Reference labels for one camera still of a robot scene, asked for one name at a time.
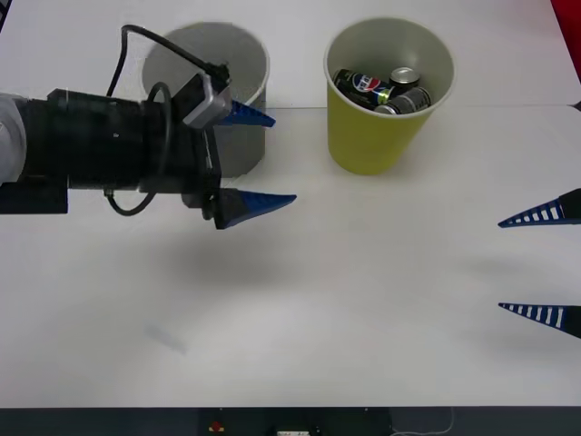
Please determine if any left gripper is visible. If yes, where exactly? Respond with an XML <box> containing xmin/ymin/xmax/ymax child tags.
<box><xmin>140</xmin><ymin>99</ymin><xmax>299</xmax><ymax>231</ymax></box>

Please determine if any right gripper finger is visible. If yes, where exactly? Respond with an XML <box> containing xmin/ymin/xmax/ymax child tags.
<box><xmin>497</xmin><ymin>302</ymin><xmax>581</xmax><ymax>340</ymax></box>
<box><xmin>497</xmin><ymin>188</ymin><xmax>581</xmax><ymax>229</ymax></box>

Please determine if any black can with blue-red print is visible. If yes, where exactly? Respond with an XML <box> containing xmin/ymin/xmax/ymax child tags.
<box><xmin>331</xmin><ymin>67</ymin><xmax>395</xmax><ymax>110</ymax></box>

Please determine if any yellow-green plastic bin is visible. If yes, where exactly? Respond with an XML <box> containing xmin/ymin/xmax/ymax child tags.
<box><xmin>322</xmin><ymin>16</ymin><xmax>457</xmax><ymax>176</ymax></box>

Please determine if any silver drink can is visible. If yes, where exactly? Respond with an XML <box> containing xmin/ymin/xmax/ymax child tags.
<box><xmin>373</xmin><ymin>85</ymin><xmax>433</xmax><ymax>116</ymax></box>

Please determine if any white cable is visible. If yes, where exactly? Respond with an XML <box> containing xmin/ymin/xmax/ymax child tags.
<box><xmin>389</xmin><ymin>406</ymin><xmax>456</xmax><ymax>436</ymax></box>

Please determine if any plain black can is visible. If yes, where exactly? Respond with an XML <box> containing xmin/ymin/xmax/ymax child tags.
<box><xmin>389</xmin><ymin>66</ymin><xmax>421</xmax><ymax>99</ymax></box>

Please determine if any grey plastic bin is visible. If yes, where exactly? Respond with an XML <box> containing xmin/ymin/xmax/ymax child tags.
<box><xmin>142</xmin><ymin>21</ymin><xmax>272</xmax><ymax>179</ymax></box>

